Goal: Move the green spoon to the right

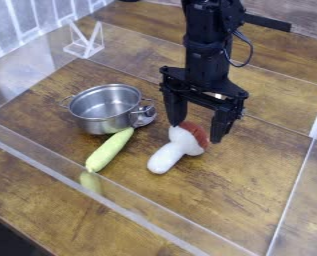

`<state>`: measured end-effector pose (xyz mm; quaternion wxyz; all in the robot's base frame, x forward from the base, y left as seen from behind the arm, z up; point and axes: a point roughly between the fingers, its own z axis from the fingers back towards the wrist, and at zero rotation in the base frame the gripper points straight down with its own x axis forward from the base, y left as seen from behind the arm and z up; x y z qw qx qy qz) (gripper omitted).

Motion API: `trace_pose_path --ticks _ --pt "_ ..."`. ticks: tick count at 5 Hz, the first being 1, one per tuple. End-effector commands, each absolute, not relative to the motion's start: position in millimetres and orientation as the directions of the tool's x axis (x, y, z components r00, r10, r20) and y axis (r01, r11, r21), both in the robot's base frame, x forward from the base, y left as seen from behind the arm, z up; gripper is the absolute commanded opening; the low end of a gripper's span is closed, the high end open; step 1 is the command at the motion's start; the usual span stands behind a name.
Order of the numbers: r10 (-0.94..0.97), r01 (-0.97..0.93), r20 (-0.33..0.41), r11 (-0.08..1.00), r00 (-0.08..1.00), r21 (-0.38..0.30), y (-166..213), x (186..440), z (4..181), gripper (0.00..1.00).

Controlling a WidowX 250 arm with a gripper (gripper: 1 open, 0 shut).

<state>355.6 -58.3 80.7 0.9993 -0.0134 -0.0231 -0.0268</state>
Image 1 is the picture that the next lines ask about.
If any clear acrylic back barrier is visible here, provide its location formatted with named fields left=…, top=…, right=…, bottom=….
left=69, top=24, right=317, bottom=139

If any black bar on table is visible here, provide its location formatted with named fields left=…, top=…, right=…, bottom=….
left=244, top=13, right=291, bottom=32

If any light green plush spoon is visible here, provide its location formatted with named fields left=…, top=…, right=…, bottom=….
left=84, top=127, right=134, bottom=172

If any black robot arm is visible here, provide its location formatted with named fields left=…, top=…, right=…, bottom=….
left=159, top=0, right=248, bottom=143

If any clear acrylic barrier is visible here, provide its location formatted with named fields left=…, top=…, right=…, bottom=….
left=0, top=125, right=256, bottom=256
left=69, top=24, right=317, bottom=139

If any plush red cap mushroom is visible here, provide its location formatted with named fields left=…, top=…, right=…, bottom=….
left=147, top=121, right=208, bottom=174

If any clear acrylic front barrier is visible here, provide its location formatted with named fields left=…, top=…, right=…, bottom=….
left=0, top=125, right=256, bottom=256

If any small stainless steel pot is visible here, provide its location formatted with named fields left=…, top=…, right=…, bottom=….
left=59, top=84, right=156, bottom=135

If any clear acrylic triangle bracket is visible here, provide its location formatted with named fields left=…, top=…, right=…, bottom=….
left=63, top=22, right=104, bottom=59

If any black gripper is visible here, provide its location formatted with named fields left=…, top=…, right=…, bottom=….
left=159, top=66, right=248, bottom=144

